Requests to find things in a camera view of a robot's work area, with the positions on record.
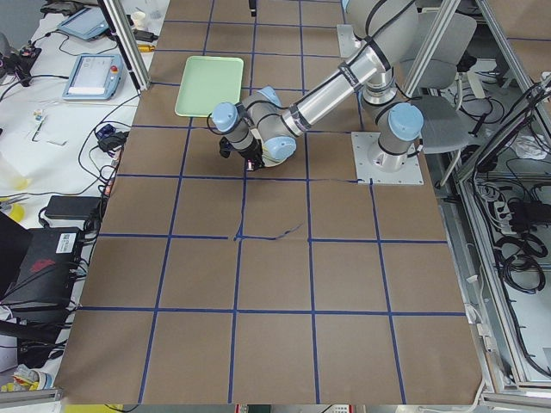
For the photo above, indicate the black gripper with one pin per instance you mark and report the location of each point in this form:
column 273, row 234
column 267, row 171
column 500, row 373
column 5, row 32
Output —
column 250, row 152

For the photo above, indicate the white round plate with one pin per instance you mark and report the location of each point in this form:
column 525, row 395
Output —
column 270, row 161

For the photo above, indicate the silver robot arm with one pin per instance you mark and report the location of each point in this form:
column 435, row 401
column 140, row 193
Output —
column 262, row 131

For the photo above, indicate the light green tray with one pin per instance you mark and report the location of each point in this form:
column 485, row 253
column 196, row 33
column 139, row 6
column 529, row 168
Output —
column 206, row 82

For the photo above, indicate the blue teach pendant near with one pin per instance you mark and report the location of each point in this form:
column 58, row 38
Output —
column 94, row 77

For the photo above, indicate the blue teach pendant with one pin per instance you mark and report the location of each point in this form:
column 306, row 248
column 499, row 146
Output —
column 87, row 24
column 94, row 77

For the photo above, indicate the white paper cup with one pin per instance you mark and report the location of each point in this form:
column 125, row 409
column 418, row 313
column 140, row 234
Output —
column 139, row 19

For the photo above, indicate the black power brick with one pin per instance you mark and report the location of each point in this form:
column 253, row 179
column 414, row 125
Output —
column 71, row 207

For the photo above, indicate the grey chair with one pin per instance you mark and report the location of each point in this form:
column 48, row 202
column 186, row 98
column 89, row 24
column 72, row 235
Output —
column 443, row 130

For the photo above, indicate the blue teach pendant far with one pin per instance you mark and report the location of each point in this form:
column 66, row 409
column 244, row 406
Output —
column 87, row 24

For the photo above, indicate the black laptop computer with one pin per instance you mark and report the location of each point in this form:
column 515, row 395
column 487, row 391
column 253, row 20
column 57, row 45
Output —
column 38, row 265

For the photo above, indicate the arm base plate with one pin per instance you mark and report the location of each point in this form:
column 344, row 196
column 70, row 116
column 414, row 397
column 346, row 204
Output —
column 374, row 166

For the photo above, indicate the aluminium frame post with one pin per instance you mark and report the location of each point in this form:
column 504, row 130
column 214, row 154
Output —
column 119, row 26

